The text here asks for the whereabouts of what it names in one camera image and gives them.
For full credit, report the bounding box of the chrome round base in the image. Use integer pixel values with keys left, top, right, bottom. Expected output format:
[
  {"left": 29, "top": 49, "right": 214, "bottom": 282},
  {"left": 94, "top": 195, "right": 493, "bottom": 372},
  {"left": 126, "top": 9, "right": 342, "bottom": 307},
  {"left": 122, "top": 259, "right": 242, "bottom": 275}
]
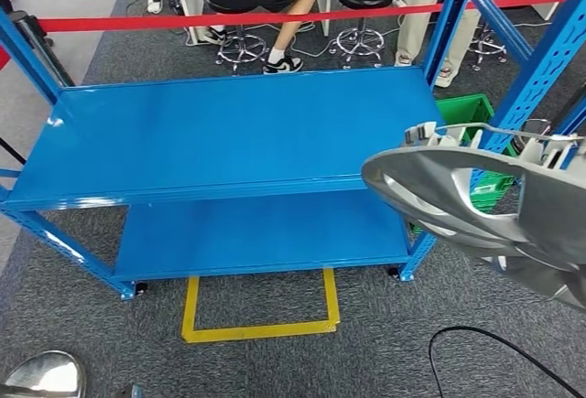
[{"left": 510, "top": 119, "right": 553, "bottom": 157}]

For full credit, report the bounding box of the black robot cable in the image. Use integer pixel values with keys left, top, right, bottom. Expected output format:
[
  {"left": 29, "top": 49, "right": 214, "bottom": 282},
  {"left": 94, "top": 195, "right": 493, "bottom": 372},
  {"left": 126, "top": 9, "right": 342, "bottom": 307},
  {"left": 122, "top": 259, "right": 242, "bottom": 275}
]
[{"left": 427, "top": 325, "right": 586, "bottom": 398}]

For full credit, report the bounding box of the black slanted rod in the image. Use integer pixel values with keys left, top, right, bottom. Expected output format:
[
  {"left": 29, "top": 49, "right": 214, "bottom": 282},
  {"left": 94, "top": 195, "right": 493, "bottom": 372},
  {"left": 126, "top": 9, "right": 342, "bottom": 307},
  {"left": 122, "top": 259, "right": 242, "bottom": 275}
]
[{"left": 0, "top": 137, "right": 27, "bottom": 167}]

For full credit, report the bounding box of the red barrier tape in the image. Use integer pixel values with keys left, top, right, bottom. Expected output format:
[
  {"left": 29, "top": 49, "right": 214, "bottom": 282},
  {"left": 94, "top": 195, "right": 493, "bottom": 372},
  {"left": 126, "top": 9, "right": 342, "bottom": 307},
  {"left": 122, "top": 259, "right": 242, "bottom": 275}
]
[{"left": 0, "top": 0, "right": 573, "bottom": 72}]

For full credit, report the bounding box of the black belt stanchion post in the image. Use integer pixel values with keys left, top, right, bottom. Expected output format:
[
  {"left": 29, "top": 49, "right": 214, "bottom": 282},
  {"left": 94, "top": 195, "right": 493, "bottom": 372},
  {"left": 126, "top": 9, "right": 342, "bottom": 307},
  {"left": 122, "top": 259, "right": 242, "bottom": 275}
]
[{"left": 9, "top": 10, "right": 77, "bottom": 89}]

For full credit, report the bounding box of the blue metal shelf rack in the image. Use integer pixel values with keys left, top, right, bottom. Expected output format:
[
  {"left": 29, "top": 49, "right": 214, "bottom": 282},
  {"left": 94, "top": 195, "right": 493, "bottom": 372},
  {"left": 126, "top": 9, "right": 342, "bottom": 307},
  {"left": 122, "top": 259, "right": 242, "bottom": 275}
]
[{"left": 0, "top": 0, "right": 586, "bottom": 303}]

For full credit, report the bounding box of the green plastic crate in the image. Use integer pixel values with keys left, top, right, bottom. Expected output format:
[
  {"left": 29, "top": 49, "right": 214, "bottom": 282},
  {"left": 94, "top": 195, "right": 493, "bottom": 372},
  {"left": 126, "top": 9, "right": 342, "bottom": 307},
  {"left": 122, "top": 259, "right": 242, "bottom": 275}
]
[
  {"left": 435, "top": 92, "right": 520, "bottom": 160},
  {"left": 409, "top": 167, "right": 517, "bottom": 236}
]

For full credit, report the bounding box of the grey plastic wheel hubcap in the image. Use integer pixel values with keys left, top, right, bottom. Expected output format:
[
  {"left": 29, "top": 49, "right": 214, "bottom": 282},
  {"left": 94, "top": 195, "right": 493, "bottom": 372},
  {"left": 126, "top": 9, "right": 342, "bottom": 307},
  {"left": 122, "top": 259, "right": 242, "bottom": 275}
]
[{"left": 360, "top": 119, "right": 586, "bottom": 315}]

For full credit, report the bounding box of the white floor cable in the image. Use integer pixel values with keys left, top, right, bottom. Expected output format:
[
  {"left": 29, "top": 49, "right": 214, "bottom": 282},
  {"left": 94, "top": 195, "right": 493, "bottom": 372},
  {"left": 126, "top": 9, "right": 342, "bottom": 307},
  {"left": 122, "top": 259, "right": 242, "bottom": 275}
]
[{"left": 270, "top": 19, "right": 403, "bottom": 60}]

